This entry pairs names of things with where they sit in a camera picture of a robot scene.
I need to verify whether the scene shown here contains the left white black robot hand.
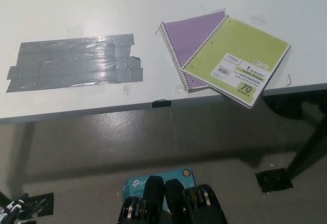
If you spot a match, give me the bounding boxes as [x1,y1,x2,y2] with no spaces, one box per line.
[0,192,29,224]

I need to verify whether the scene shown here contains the green spiral notebook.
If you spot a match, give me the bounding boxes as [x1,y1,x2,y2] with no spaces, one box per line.
[180,14,292,109]

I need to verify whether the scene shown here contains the black robot torso blocks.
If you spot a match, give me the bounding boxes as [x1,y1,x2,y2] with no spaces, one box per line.
[116,175,227,224]

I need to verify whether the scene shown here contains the black table leg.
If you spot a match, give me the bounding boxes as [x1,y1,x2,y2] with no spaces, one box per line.
[0,190,12,204]
[286,101,327,181]

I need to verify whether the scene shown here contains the black floor tape patch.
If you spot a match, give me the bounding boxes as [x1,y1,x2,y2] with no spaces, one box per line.
[254,167,294,193]
[21,192,55,218]

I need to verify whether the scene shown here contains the teal router box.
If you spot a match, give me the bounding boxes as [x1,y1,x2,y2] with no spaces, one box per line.
[122,167,197,211]

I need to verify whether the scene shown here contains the small black tape strip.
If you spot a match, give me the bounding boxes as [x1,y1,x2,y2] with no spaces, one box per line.
[152,99,172,108]

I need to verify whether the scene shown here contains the purple spiral notebook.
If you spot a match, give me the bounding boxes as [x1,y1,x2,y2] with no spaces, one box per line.
[158,9,228,94]

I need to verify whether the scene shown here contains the grey duct tape patch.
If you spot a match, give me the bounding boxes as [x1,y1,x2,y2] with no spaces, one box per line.
[4,32,144,94]

